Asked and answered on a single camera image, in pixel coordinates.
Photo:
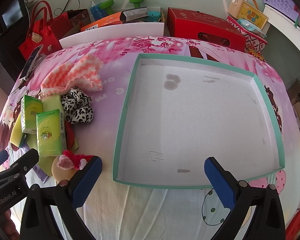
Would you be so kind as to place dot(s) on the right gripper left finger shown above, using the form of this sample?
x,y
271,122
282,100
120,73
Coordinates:
x,y
71,194

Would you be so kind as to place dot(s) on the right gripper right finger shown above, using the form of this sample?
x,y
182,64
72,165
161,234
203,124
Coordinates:
x,y
234,195

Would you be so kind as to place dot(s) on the yellow sponge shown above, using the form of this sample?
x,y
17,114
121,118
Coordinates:
x,y
17,136

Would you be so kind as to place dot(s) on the green tissue pack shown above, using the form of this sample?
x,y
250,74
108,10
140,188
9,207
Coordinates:
x,y
51,139
30,107

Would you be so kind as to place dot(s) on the red pink hair bow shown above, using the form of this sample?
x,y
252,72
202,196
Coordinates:
x,y
69,160

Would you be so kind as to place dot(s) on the light green microfiber cloth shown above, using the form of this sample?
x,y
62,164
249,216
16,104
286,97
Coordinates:
x,y
43,168

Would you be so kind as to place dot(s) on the black white leopard scrunchie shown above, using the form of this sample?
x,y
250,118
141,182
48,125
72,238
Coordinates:
x,y
76,105

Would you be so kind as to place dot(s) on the pink white striped fuzzy cloth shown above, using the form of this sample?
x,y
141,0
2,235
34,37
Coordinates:
x,y
82,74

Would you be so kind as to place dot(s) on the person's left hand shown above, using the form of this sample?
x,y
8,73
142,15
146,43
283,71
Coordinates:
x,y
9,227

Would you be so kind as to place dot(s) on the beige powder puff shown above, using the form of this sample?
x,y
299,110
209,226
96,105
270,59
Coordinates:
x,y
60,174

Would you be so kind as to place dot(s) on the cartoon print bed sheet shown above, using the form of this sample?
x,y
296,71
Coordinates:
x,y
119,211

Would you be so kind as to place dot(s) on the smartphone on clip stand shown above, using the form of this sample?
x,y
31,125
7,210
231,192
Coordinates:
x,y
32,62

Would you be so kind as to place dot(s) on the teal rimmed white tray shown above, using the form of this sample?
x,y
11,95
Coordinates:
x,y
179,110

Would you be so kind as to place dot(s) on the red felt tote bag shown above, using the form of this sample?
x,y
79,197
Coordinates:
x,y
45,30

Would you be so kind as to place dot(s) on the black monitor device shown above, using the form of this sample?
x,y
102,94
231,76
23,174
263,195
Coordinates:
x,y
14,22

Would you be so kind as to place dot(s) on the red white patterned box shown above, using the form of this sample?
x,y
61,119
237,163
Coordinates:
x,y
253,42

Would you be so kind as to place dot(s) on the blue water bottle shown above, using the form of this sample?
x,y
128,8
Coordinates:
x,y
96,11

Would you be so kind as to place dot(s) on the orange cardboard box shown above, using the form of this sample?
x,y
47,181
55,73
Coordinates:
x,y
108,20

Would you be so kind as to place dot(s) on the blue wet wipes pack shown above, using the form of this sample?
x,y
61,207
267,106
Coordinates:
x,y
251,27

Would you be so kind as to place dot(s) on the green dumbbell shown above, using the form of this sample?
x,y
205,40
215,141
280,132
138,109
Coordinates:
x,y
136,3
107,7

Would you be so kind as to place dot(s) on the white shelf furniture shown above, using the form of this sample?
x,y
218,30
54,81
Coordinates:
x,y
283,24

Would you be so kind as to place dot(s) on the white foam board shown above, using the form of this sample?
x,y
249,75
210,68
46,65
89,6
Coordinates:
x,y
114,32

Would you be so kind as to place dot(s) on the large red gift box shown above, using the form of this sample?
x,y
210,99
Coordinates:
x,y
204,27

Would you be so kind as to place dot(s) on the teal small toy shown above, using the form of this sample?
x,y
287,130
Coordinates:
x,y
153,16

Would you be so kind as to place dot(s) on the purple perforated board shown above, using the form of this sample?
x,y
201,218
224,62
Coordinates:
x,y
286,7

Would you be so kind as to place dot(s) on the yellow gift box with handle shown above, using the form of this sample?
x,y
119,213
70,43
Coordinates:
x,y
248,10

